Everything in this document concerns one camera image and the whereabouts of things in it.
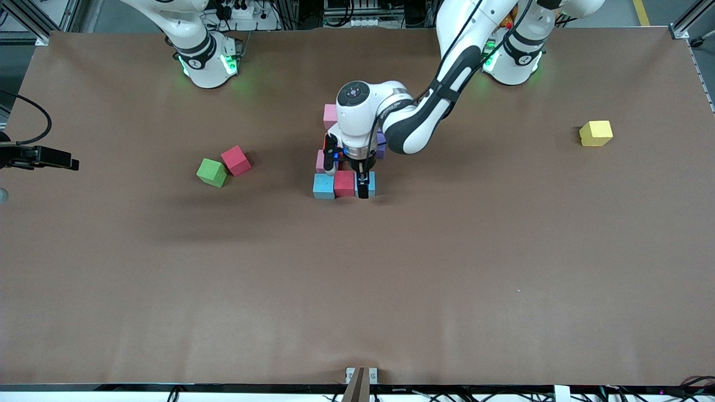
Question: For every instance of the metal clamp bracket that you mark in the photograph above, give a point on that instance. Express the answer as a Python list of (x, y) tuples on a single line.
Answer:
[(357, 388)]

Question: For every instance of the aluminium frame profile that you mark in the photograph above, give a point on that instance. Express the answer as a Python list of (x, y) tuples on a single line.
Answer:
[(38, 38), (678, 30)]

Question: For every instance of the bag of orange items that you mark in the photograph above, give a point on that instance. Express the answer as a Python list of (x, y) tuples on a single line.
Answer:
[(507, 21)]

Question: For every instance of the pink foam block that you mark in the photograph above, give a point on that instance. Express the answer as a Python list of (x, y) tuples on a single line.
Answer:
[(329, 116), (320, 163)]

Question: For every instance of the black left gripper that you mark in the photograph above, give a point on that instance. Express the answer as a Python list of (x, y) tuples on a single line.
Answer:
[(358, 166)]

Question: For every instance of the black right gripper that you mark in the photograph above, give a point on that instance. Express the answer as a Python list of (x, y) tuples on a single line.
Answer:
[(34, 157)]

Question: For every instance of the red foam block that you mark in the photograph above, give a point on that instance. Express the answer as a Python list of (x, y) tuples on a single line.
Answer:
[(344, 185), (236, 160)]

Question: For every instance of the purple foam block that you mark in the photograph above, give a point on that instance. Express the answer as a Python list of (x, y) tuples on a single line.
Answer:
[(382, 149)]

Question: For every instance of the blue foam block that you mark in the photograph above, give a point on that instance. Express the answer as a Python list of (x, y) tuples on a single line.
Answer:
[(372, 185), (324, 186)]

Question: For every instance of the green foam block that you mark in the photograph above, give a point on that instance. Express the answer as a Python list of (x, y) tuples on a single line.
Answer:
[(211, 170)]

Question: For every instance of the black electronics rack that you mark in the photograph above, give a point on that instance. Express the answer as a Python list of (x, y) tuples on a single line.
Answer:
[(385, 11)]

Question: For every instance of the yellow foam block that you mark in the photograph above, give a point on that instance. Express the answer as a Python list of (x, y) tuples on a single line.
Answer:
[(596, 134)]

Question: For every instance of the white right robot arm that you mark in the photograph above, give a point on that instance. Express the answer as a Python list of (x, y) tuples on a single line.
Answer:
[(204, 61)]

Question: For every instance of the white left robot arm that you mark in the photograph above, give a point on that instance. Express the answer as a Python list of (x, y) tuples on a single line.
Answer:
[(357, 123)]

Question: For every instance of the white power strip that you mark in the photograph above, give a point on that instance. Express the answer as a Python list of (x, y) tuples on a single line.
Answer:
[(244, 12)]

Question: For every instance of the large table cover mat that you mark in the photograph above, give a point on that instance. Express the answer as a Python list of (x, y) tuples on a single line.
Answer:
[(335, 290)]

